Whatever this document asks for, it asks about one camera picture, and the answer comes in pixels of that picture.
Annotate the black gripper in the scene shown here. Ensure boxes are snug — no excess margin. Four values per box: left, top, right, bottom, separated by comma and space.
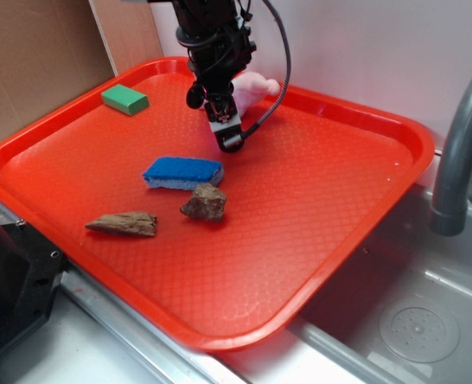
172, 0, 256, 109

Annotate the pink plush bunny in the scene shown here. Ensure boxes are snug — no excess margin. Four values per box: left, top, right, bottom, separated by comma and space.
198, 70, 281, 118

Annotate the blue sponge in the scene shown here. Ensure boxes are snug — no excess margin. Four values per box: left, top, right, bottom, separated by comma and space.
142, 157, 225, 190

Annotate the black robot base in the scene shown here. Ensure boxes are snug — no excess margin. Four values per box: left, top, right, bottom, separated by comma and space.
0, 222, 65, 356

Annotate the green rectangular block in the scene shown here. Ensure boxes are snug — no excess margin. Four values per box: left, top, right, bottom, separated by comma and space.
101, 84, 150, 116

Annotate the brown rock chunk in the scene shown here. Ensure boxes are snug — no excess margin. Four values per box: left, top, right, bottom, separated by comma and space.
180, 183, 227, 222

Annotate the red plastic tray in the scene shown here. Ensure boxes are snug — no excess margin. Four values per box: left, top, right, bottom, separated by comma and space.
0, 58, 434, 352

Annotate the brown cardboard panel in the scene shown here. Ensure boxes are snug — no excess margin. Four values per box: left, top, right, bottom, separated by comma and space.
0, 1, 162, 141

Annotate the brown wood piece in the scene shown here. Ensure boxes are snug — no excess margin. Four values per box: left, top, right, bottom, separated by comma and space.
85, 211, 158, 237

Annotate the grey faucet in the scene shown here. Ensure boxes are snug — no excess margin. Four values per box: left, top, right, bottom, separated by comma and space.
430, 80, 472, 236

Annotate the grey toy sink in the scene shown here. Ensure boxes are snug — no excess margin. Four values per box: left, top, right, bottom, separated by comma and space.
0, 167, 472, 383

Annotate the braided grey cable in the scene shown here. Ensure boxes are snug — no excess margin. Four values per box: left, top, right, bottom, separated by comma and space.
239, 0, 293, 141

